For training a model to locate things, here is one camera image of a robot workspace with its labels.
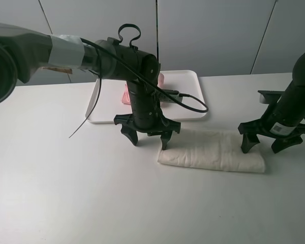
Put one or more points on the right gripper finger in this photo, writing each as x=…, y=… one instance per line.
x=282, y=144
x=249, y=140

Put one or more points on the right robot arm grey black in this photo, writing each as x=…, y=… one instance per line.
x=298, y=79

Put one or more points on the cream white towel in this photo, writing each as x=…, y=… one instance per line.
x=211, y=150

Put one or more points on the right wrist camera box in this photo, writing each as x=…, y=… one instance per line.
x=269, y=96

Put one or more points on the black cable tie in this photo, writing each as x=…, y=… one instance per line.
x=93, y=101

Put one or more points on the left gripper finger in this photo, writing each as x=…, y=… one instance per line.
x=165, y=138
x=130, y=134

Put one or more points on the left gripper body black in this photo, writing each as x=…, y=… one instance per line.
x=146, y=114

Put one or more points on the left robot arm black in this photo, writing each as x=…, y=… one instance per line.
x=23, y=51

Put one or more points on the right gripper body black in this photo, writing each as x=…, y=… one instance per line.
x=281, y=119

